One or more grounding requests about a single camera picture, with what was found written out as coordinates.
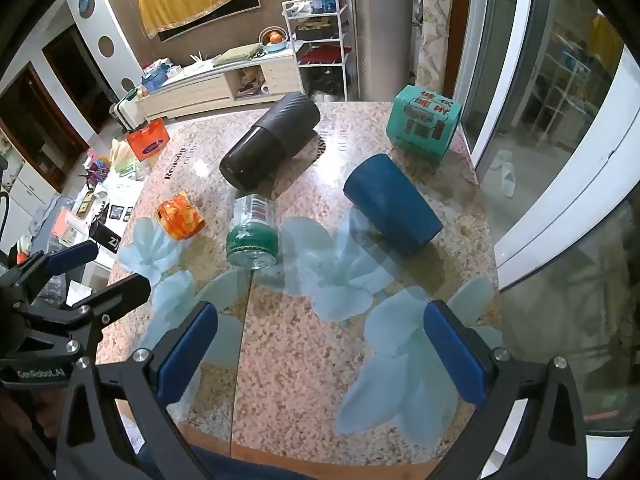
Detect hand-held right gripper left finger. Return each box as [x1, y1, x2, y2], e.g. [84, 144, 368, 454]
[52, 301, 219, 480]

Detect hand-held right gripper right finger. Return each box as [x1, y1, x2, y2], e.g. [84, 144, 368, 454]
[423, 299, 589, 480]

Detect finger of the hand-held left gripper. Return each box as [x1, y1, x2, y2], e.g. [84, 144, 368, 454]
[0, 239, 100, 307]
[19, 273, 152, 357]

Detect blue cup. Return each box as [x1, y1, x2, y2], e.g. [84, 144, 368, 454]
[343, 153, 444, 257]

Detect black ribbed cup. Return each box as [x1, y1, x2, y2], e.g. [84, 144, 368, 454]
[220, 92, 322, 192]

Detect black box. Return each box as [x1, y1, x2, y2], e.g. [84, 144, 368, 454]
[89, 219, 124, 257]

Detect cluttered low table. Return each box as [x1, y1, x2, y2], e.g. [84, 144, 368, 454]
[47, 142, 152, 306]

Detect orange patterned container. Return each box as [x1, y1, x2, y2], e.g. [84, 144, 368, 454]
[157, 191, 207, 241]

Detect glass jar with green label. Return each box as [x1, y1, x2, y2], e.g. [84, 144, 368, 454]
[226, 193, 280, 271]

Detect dark wooden door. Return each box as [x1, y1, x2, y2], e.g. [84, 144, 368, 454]
[0, 62, 68, 195]

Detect red bag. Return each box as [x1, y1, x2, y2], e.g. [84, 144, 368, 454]
[126, 118, 169, 162]

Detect white suitcase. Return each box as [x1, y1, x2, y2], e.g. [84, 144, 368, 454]
[111, 95, 147, 131]

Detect white slippers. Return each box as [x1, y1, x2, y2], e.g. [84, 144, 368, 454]
[489, 149, 519, 197]

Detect blue basket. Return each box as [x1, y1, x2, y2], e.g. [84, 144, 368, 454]
[141, 67, 171, 94]

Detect light wooden cabinet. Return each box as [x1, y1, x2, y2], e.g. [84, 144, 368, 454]
[134, 50, 304, 122]

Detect teal tissue pack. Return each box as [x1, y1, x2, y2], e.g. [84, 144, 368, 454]
[386, 85, 462, 164]

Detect green cushion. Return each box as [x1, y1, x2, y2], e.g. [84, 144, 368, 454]
[212, 44, 264, 67]

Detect fruit bowl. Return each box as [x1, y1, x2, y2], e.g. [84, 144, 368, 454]
[258, 26, 291, 53]

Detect white metal shelf rack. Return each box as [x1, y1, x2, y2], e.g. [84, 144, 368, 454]
[281, 0, 357, 104]

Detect patterned curtain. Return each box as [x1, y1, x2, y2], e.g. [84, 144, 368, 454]
[420, 0, 474, 107]

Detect grey standing air conditioner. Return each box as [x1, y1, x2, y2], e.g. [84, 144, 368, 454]
[350, 0, 417, 102]

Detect white sliding door frame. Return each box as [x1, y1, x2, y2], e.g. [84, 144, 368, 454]
[469, 0, 640, 288]

